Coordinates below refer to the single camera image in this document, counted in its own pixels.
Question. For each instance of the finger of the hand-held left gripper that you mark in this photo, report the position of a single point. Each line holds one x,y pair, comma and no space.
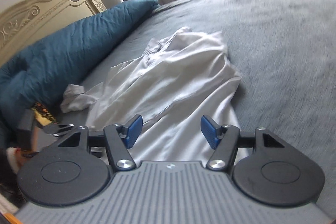
56,129

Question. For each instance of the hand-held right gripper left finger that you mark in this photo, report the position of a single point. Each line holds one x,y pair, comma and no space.
134,132

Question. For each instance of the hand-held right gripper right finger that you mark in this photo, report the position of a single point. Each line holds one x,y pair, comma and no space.
210,133

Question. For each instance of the white shirt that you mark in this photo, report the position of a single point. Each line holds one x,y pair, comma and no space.
170,87

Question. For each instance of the person's left forearm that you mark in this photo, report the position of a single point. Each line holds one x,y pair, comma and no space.
10,174

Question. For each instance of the person's left hand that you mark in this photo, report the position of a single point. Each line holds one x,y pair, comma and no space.
38,142

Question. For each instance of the yellow patterned dark cloth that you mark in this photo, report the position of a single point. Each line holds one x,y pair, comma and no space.
43,112

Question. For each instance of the teal duvet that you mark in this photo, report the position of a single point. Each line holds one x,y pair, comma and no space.
65,50

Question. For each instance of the cream carved headboard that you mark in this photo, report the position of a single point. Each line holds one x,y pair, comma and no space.
34,14

